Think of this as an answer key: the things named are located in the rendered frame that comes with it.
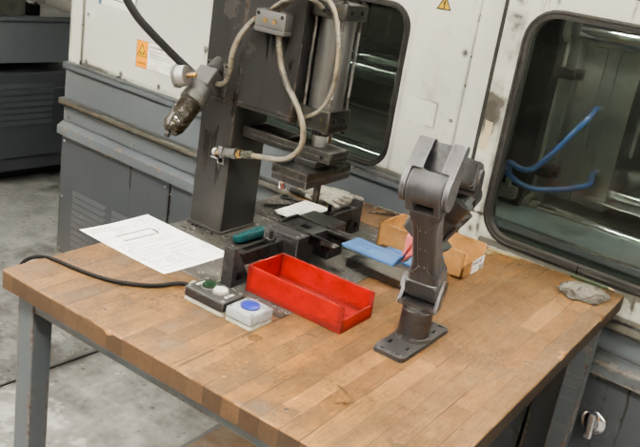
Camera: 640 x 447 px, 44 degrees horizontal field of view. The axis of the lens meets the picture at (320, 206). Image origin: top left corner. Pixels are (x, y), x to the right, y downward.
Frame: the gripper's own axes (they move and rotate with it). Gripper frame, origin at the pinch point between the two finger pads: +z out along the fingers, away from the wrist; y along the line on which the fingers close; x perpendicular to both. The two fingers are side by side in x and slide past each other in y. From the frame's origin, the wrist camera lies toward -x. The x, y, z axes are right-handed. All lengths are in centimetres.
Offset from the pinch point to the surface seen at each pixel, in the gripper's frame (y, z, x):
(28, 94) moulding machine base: 250, 203, -134
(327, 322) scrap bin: -3.2, 9.7, 23.7
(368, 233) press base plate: 18.0, 22.1, -31.0
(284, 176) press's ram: 30.6, 5.8, 8.9
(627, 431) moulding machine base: -64, 15, -58
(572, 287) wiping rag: -27, -8, -42
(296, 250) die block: 17.2, 16.3, 7.9
